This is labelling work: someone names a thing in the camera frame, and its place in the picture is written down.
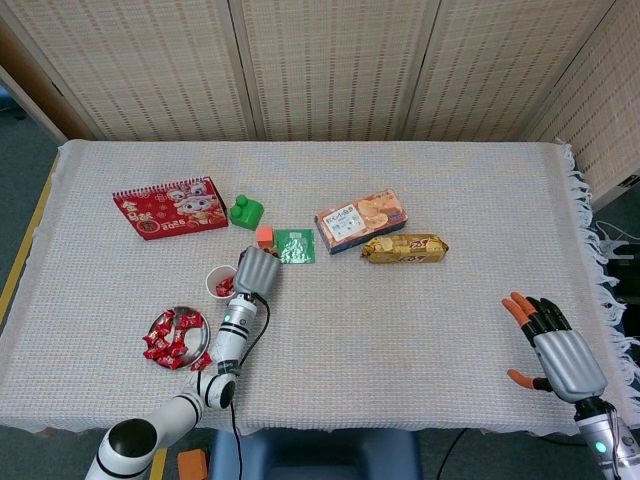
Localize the green toy block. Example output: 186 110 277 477
227 193 265 231

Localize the white cable bundle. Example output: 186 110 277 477
592 219 632 261

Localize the blue background object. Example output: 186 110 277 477
0 83 27 121

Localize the white waffle tablecloth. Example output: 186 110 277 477
0 138 640 437

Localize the round metal plate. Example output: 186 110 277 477
148 305 213 371

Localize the woven bamboo screen panel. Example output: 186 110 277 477
522 0 640 201
0 14 99 146
402 0 621 142
228 0 444 142
0 0 259 142

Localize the black left hand cable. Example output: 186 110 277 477
227 293 272 480

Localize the orange blue biscuit box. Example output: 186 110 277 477
314 188 409 256

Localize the white paper cup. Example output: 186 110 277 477
205 264 241 302

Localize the orange floor block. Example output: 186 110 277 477
177 448 209 480

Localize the black floor cable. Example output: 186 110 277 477
437 428 471 480

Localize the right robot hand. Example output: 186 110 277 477
502 292 609 405

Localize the blue cushioned chair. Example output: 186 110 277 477
208 428 424 480

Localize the red desk calendar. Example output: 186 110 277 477
112 175 230 242

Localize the golden biscuit packet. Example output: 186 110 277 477
360 233 450 266

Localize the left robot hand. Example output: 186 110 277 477
233 244 282 296

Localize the green foil sachet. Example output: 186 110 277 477
272 228 318 266

